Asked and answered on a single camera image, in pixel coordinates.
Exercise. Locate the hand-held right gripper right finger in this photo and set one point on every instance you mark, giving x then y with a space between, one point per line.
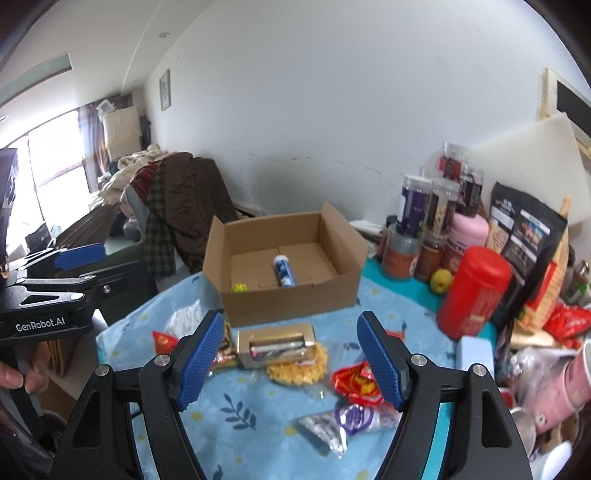
376 364

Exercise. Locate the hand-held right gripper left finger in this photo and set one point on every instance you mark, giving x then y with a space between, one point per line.
203 364

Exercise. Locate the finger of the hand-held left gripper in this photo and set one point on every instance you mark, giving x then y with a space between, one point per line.
78 256
115 279

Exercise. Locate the green brown snack packet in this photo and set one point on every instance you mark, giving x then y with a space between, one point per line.
226 357

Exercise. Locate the crinkled red snack packet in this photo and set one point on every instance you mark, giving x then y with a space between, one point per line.
353 383

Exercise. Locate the clear white snack packet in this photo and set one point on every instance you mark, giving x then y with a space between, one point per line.
182 321

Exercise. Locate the silver purple snack packet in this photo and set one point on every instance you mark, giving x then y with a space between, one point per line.
351 422

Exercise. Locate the gold window snack box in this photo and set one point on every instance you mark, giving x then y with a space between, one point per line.
277 333

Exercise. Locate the yellow corn snack packet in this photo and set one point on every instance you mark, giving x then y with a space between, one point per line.
295 374

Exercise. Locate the brown cardboard box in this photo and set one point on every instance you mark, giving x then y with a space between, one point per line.
286 304

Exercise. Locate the person's left hand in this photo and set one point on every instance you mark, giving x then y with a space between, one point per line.
14 376

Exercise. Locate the stack of flat cardboard boxes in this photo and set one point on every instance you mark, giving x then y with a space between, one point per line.
87 226

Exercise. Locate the black laptop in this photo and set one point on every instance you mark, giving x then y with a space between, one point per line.
40 236

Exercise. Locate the green plaid cloth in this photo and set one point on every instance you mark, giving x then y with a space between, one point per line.
157 230

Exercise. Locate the teal table cover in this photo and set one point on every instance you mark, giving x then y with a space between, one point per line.
415 295

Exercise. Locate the small yellow-green candy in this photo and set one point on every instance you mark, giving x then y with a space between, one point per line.
239 288

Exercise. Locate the blue floral tablecloth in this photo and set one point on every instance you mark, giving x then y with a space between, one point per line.
249 443

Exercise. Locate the beige bedding pile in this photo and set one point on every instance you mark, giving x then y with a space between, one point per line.
124 170

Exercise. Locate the bright window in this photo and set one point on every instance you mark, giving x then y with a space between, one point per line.
51 161

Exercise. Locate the light blue box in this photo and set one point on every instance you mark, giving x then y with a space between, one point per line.
475 357

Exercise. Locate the red striped cloth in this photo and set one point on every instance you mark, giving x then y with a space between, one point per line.
145 180

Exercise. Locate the yellow-green fruit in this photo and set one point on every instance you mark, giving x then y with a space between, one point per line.
441 280

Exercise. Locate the purple curtain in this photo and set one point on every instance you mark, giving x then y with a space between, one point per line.
92 147

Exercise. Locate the brown quilted jacket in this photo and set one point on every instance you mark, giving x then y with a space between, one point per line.
194 198

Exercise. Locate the red spice jar dark cap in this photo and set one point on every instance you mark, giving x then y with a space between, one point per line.
427 261

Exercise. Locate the red plastic canister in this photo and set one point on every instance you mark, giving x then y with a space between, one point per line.
475 295

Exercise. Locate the blue and white tube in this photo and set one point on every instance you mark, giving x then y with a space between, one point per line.
283 272

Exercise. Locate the small black cap spice bottle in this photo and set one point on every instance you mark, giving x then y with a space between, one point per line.
385 235

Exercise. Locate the cream padded panel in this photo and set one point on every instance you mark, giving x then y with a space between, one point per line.
121 131

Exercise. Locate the white papers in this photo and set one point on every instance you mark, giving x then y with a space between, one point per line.
369 227

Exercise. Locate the dark hanging bag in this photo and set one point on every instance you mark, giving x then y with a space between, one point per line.
145 131

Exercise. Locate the clear plastic bag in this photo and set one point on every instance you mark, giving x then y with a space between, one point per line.
526 374

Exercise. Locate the small white box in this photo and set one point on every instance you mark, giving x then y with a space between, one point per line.
104 106

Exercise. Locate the pink bottle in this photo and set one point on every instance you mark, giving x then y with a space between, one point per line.
466 235

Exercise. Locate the clear jar blue label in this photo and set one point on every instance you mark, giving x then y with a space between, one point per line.
413 207

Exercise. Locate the clear jar of nuts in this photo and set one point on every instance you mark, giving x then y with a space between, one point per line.
438 212

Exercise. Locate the ceiling air vent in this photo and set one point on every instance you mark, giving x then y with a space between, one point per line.
41 74

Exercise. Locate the pink paper cup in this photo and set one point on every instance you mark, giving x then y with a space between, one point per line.
563 383

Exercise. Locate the yellow red noodle packet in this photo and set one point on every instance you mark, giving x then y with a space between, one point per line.
554 286

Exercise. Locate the clear jar dark label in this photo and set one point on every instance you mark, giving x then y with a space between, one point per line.
470 191

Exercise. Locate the black printed pouch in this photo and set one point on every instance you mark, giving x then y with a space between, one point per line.
526 235

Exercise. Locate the red glossy packet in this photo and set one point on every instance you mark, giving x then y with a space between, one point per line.
570 321

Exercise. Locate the white paper cup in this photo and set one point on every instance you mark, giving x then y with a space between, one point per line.
558 461

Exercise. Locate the clear jar red label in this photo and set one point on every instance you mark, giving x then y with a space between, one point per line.
452 161

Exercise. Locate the white cutting board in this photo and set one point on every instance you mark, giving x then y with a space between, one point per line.
531 152

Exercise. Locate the wooden framed blackboard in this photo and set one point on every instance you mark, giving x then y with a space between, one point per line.
570 99

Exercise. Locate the framed wall picture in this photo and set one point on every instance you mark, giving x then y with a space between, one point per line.
165 90

